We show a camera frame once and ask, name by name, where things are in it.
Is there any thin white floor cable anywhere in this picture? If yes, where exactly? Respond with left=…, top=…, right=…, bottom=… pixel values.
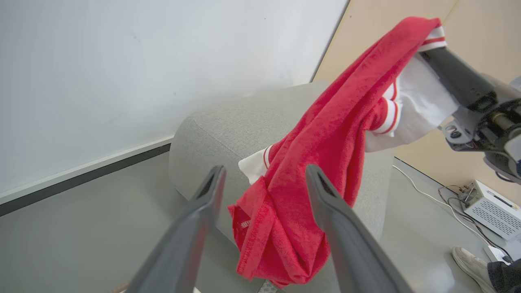
left=392, top=164, right=495, bottom=249

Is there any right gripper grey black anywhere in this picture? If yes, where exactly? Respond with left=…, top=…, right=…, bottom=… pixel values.
left=420, top=46, right=521, bottom=184

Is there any light grey fabric sofa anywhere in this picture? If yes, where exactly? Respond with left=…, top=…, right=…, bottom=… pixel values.
left=169, top=81, right=395, bottom=293

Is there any dark trouser leg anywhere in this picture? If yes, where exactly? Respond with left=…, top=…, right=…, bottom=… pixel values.
left=487, top=258, right=521, bottom=293

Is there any white perforated electronics box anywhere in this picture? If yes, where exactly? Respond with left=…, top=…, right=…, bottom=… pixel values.
left=458, top=179, right=521, bottom=241

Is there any white sneaker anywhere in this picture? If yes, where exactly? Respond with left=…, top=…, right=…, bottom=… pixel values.
left=452, top=246, right=498, bottom=293

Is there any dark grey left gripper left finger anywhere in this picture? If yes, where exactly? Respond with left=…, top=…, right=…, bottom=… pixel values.
left=126, top=164, right=227, bottom=293

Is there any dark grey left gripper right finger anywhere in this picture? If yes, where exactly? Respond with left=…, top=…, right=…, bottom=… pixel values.
left=305, top=164, right=414, bottom=293

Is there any red and white garment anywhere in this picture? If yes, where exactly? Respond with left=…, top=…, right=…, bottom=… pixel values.
left=228, top=16, right=460, bottom=289

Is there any thin black floor cable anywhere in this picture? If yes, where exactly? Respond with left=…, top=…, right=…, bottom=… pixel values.
left=438, top=185, right=514, bottom=262

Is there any small white flat adapter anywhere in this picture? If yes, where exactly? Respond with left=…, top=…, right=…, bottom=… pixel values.
left=483, top=245, right=514, bottom=265

